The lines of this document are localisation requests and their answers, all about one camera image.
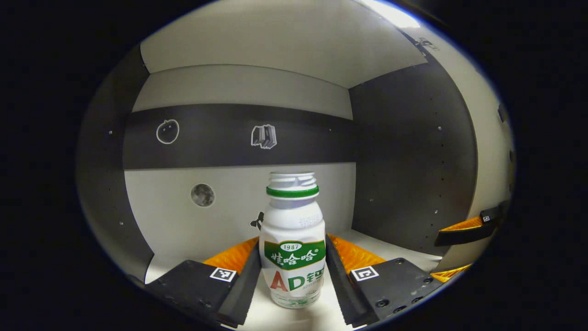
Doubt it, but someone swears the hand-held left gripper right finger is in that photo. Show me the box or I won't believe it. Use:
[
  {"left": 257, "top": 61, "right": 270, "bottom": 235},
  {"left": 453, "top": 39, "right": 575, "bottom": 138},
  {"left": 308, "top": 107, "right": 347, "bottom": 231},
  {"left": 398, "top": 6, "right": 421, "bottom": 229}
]
[{"left": 325, "top": 234, "right": 444, "bottom": 328}]

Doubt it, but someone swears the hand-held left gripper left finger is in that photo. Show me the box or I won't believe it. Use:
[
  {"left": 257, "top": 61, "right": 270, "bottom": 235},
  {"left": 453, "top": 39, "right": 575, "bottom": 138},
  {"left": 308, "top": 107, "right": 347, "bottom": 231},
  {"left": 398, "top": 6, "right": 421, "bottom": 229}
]
[{"left": 145, "top": 237, "right": 261, "bottom": 329}]

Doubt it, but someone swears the white green-label bottle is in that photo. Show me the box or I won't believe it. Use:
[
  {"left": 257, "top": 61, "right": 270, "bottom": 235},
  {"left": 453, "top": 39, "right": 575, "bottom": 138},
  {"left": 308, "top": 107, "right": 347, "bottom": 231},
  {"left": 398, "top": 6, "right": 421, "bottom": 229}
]
[{"left": 259, "top": 171, "right": 327, "bottom": 309}]

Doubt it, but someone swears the white and grey cabinet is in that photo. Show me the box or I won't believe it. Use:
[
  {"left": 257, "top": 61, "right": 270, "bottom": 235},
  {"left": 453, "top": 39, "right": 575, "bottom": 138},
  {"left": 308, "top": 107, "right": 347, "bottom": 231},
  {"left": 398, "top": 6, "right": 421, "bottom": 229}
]
[{"left": 76, "top": 0, "right": 481, "bottom": 331}]

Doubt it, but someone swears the white cabinet shelf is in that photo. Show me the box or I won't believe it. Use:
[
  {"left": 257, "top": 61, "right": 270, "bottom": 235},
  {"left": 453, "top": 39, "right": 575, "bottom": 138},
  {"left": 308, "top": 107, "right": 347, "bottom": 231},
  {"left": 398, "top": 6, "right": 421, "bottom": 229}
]
[{"left": 139, "top": 0, "right": 429, "bottom": 89}]

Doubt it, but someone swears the long ceiling light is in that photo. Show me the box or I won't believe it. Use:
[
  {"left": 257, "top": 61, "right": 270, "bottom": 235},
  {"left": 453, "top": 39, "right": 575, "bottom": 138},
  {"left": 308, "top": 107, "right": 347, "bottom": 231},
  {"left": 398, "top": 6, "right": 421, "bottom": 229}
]
[{"left": 363, "top": 0, "right": 421, "bottom": 28}]

